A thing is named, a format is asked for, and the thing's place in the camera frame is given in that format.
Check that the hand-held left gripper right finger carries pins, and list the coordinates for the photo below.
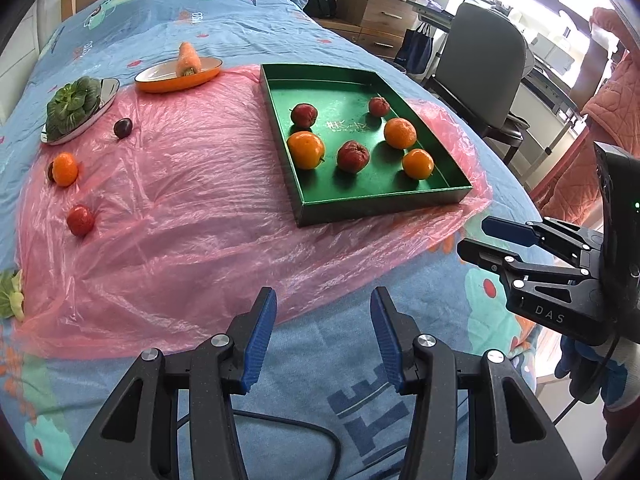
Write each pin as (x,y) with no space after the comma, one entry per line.
(387,340)

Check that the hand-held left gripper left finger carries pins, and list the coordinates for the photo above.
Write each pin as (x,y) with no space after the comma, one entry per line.
(260,340)

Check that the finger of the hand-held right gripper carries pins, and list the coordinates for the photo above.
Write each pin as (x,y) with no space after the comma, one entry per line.
(480,255)
(507,230)

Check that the orange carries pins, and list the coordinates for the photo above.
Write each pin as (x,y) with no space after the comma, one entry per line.
(418,164)
(400,132)
(306,150)
(66,170)

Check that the green tray box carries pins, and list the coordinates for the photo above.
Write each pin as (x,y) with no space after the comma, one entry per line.
(360,187)

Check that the small red apple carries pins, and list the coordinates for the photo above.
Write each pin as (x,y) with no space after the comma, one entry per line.
(80,220)
(304,115)
(353,156)
(379,106)

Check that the dark purple plum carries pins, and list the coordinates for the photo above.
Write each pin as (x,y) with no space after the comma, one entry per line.
(122,128)
(50,172)

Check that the person's right hand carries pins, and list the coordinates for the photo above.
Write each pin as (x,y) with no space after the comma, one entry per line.
(582,370)

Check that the person's pink quilted jacket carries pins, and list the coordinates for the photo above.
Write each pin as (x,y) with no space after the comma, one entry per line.
(615,100)

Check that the pink plastic sheet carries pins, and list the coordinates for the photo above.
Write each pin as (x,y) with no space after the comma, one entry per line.
(200,210)

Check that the grey chair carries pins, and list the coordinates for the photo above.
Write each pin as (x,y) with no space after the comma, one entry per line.
(480,60)

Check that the dark blue bag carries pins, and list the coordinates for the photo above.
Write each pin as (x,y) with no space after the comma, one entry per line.
(415,52)

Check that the low wooden nightstand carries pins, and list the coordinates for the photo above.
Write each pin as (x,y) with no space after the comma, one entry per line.
(380,42)

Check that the cut bok choy piece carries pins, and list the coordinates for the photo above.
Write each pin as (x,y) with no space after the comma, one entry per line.
(10,295)

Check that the wooden drawer cabinet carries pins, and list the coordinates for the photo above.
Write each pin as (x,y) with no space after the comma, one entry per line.
(370,0)

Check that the orange oval dish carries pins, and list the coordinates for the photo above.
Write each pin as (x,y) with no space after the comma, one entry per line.
(155,77)

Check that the carrot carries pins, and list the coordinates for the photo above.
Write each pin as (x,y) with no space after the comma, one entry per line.
(188,57)

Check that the green bok choy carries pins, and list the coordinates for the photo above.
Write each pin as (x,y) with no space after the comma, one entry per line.
(70,105)

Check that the white wardrobe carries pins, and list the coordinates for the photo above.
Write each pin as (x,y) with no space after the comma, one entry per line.
(20,60)

